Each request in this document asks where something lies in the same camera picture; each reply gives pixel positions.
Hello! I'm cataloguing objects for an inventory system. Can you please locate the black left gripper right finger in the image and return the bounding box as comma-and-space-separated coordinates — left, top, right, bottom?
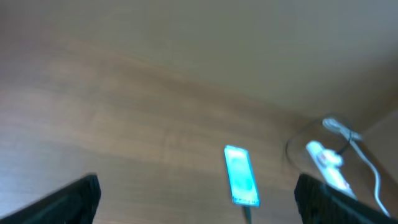
294, 174, 397, 224

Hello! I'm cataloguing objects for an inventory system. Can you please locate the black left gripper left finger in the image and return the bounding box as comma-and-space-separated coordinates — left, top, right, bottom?
1, 173, 101, 224

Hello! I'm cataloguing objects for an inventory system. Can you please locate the black charging cable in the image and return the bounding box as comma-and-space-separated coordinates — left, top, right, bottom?
241, 113, 361, 224

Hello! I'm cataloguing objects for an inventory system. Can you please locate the Galaxy S25 smartphone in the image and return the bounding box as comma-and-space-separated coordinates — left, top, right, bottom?
224, 145, 260, 207

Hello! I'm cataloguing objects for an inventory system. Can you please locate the white power strip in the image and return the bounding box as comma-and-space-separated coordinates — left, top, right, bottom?
306, 141, 357, 199

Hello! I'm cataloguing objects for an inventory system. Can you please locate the white power strip cord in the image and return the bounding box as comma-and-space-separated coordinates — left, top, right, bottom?
322, 117, 391, 218

